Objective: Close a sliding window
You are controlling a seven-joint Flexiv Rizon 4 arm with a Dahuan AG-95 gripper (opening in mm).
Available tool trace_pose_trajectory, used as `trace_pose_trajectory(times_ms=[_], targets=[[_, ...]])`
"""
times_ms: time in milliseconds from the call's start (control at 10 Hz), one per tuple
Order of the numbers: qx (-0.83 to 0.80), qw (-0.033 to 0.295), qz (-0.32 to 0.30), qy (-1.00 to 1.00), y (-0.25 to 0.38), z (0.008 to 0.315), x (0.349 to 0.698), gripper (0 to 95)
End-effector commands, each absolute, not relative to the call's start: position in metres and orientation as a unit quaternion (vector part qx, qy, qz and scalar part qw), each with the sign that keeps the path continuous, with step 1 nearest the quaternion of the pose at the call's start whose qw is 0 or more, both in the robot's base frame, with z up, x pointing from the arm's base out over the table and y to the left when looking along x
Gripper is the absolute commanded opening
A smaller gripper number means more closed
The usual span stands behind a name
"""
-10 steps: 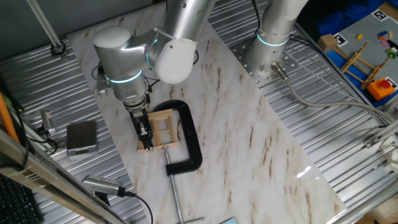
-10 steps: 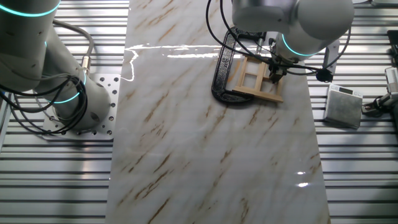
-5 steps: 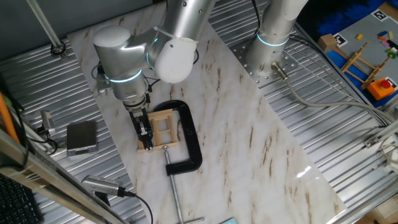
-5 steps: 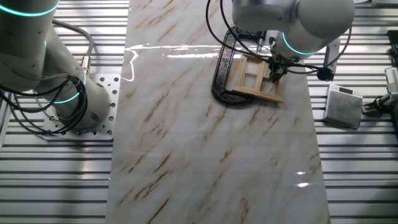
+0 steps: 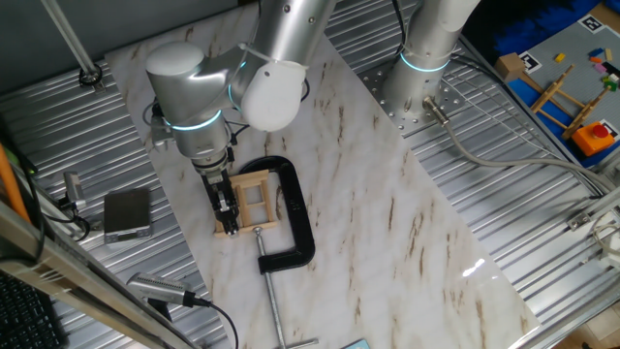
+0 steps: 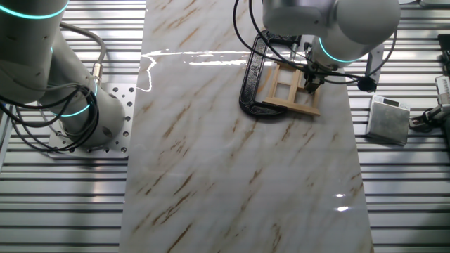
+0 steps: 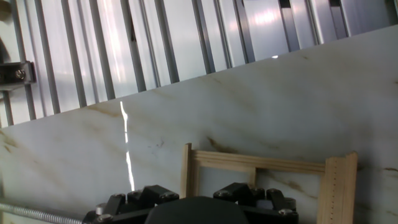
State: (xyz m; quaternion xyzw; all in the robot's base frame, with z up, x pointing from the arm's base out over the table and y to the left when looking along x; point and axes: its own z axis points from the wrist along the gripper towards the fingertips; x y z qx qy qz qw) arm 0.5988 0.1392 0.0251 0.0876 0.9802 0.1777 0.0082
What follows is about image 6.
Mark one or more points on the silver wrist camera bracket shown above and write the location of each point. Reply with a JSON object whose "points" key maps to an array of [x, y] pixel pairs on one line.
{"points": [[375, 58]]}

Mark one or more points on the silver aluminium frame beam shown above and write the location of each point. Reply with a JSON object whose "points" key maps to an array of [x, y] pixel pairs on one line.
{"points": [[4, 140]]}

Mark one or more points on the marble pattern board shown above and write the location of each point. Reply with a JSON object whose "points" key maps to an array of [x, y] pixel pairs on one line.
{"points": [[211, 158]]}

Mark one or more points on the silver perforated base plate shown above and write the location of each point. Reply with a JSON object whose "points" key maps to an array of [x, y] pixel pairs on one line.
{"points": [[121, 95]]}

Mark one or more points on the silver digital scale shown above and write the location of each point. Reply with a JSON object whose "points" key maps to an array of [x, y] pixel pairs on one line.
{"points": [[386, 123]]}

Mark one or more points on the black metal C-clamp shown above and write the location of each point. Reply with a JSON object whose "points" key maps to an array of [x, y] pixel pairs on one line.
{"points": [[251, 74]]}

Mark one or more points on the grey flat object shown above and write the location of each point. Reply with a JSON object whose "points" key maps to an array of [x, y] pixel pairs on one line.
{"points": [[436, 3]]}

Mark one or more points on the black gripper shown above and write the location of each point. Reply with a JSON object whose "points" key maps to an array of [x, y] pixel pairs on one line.
{"points": [[314, 75]]}

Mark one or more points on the grey vented device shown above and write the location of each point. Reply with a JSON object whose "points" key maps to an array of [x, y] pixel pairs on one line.
{"points": [[443, 88]]}

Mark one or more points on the small wooden sliding window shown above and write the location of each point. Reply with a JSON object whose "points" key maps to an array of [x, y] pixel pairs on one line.
{"points": [[302, 109]]}

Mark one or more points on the black box device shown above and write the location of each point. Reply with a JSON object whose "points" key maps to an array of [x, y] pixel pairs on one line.
{"points": [[444, 49]]}

